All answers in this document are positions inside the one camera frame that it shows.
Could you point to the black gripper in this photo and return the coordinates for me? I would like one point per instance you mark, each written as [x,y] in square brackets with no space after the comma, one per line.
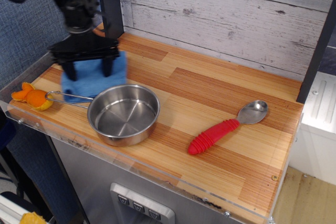
[82,47]

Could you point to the blue cloth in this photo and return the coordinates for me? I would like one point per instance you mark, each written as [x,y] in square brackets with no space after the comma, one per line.
[91,80]

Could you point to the stainless steel pan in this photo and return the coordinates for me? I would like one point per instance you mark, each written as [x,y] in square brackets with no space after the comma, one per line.
[122,115]

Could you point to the orange plush fish toy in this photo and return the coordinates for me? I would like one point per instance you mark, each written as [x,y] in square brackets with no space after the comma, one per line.
[35,98]

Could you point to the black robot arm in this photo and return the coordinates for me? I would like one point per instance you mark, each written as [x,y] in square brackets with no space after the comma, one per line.
[78,15]

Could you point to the stainless steel cabinet front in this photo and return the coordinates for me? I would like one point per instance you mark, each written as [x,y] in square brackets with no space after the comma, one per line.
[92,176]

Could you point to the silver button control panel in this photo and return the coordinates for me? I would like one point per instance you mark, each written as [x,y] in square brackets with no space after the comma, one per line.
[132,207]

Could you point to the orange yellow object bottom left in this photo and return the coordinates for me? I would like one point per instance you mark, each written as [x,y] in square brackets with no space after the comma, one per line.
[32,218]

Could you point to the clear acrylic front guard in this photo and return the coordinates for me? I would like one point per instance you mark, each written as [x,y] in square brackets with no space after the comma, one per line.
[162,156]

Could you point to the white ribbed appliance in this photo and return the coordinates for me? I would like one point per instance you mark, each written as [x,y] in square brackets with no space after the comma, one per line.
[313,151]

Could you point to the dark grey left post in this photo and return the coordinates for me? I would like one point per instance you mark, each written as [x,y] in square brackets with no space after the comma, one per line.
[112,18]

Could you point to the dark grey post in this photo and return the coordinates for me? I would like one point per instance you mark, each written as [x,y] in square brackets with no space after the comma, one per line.
[112,18]
[315,62]

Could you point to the red handled metal spoon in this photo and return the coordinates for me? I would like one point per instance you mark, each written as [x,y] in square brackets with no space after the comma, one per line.
[251,113]

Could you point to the dark grey right post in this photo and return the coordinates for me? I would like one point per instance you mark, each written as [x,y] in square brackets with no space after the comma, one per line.
[315,62]

